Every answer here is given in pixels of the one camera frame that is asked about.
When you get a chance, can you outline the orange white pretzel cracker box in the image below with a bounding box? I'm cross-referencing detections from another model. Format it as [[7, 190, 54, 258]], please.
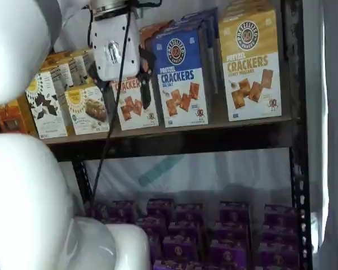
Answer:
[[139, 28, 159, 40], [109, 42, 160, 132], [140, 20, 175, 34]]

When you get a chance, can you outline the grey fabric curtain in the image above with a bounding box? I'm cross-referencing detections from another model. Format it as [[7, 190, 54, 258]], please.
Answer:
[[300, 0, 338, 270]]

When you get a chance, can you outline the black metal shelf rack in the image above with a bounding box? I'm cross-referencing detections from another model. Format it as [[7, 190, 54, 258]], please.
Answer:
[[45, 0, 313, 270]]

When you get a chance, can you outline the dark orange snack box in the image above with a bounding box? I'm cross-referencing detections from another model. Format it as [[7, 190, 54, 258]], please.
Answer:
[[0, 98, 29, 135]]

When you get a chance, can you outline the almond flour bar box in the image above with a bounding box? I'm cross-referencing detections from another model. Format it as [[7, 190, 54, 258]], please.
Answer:
[[82, 74, 99, 88], [64, 85, 111, 136]]

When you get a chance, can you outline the sweet thins mint chocolate box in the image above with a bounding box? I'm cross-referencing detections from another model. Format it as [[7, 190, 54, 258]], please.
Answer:
[[26, 70, 69, 140], [45, 62, 74, 88], [81, 49, 96, 79], [66, 55, 87, 86]]

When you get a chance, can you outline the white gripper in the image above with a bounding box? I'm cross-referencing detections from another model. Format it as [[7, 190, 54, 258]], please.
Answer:
[[88, 11, 157, 111]]

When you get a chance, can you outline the white backdrop sheet teal print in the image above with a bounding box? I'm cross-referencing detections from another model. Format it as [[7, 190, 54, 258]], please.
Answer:
[[52, 0, 293, 208]]

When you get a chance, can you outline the wooden shelf board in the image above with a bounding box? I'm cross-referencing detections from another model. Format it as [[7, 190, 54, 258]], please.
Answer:
[[42, 115, 293, 145]]

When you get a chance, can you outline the blue white pretzel cracker box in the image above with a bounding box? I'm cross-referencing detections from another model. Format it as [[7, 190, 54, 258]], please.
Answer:
[[168, 17, 215, 95], [151, 28, 210, 129], [181, 7, 220, 94]]

